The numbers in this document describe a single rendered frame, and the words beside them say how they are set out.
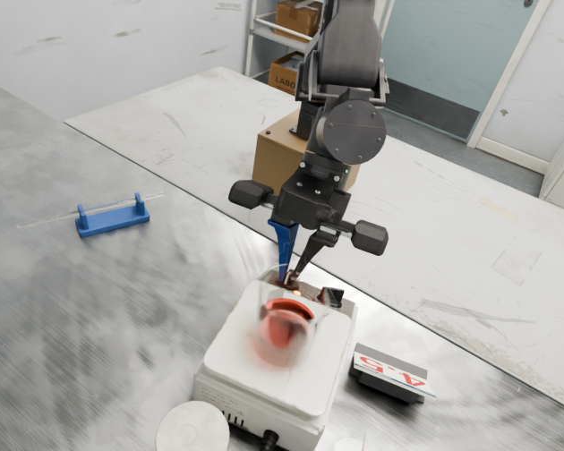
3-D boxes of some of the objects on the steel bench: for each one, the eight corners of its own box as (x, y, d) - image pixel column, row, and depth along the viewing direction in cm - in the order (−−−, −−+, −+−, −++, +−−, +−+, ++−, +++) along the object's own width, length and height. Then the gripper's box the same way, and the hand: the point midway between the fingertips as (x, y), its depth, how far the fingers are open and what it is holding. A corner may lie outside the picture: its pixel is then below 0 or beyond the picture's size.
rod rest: (143, 208, 66) (141, 189, 64) (150, 220, 64) (149, 201, 62) (74, 224, 61) (71, 204, 59) (81, 238, 59) (76, 218, 57)
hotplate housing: (264, 280, 58) (272, 238, 53) (354, 317, 56) (371, 276, 51) (178, 429, 42) (177, 389, 37) (300, 489, 39) (318, 455, 34)
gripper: (406, 184, 49) (361, 303, 52) (260, 136, 53) (226, 251, 56) (410, 185, 43) (358, 320, 46) (245, 131, 47) (207, 259, 50)
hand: (294, 256), depth 50 cm, fingers closed, pressing on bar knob
